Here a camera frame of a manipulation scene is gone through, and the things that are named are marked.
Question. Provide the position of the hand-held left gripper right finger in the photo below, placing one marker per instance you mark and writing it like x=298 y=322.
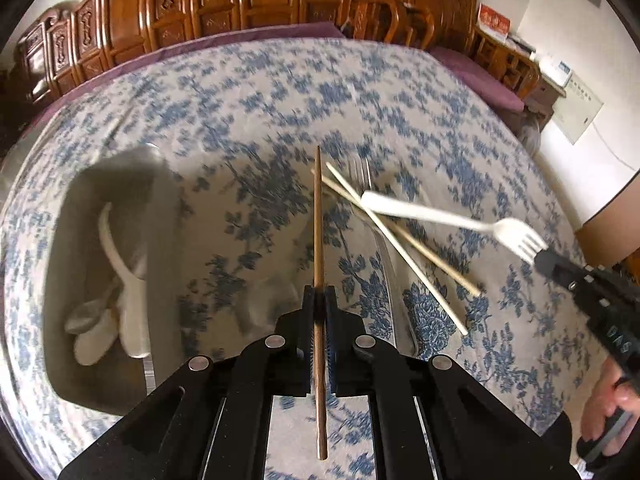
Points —
x=390 y=385

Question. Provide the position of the purple sofa cushion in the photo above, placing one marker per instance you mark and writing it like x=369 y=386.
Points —
x=325 y=30

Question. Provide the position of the grey plastic bag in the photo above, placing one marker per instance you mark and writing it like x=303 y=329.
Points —
x=530 y=135

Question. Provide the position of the carved wooden sofa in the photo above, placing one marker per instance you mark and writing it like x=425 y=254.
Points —
x=175 y=5

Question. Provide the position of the rectangular metal tin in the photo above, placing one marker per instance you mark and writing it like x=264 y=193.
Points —
x=85 y=240

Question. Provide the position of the carved wooden armchair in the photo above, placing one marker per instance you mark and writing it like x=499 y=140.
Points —
x=450 y=5

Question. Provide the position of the metal fork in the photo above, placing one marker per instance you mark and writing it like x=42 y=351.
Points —
x=402 y=320

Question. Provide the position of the tan wooden furniture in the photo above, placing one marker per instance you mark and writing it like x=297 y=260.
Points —
x=610 y=240

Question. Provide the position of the wooden side table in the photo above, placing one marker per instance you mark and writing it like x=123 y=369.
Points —
x=545 y=92

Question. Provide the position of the light bamboo chopstick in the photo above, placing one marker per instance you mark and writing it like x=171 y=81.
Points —
x=440 y=264
x=400 y=252

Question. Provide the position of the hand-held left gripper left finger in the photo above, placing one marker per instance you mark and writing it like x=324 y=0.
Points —
x=250 y=385

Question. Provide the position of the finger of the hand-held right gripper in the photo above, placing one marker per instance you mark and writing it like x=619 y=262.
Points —
x=580 y=264
x=560 y=270

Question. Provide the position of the brown wooden chopstick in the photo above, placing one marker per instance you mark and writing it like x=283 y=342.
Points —
x=318 y=235

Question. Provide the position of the person's right hand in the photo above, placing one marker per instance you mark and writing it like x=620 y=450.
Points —
x=602 y=400

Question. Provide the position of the blue floral tablecloth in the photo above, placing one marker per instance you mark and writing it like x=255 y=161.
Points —
x=250 y=110

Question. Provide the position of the purple armchair cushion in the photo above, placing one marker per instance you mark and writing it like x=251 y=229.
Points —
x=475 y=70

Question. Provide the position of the white desk phone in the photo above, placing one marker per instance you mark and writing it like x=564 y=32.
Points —
x=557 y=70

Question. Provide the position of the white plastic fork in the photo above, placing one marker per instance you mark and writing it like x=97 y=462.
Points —
x=425 y=212

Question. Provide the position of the white wall panel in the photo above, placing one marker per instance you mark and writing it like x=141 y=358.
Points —
x=577 y=110

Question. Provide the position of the white ceramic spoon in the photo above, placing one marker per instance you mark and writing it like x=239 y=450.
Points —
x=95 y=347
x=85 y=317

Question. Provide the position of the white plastic spoons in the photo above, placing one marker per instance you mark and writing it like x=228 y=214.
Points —
x=135 y=320

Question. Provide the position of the red desk calendar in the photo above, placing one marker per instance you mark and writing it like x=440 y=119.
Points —
x=495 y=22

